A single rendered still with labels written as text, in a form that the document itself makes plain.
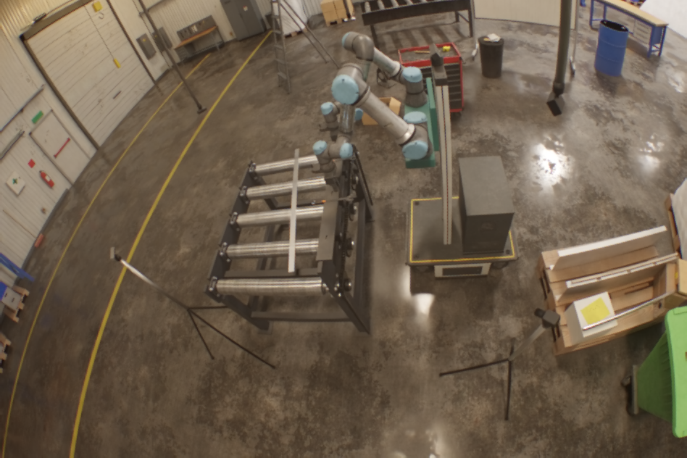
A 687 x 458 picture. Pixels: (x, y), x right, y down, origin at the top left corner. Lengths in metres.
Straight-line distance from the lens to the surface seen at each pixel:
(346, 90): 1.26
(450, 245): 2.56
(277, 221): 2.35
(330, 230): 1.73
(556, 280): 2.60
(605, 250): 2.72
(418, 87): 1.97
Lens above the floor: 2.50
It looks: 46 degrees down
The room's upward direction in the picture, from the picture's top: 22 degrees counter-clockwise
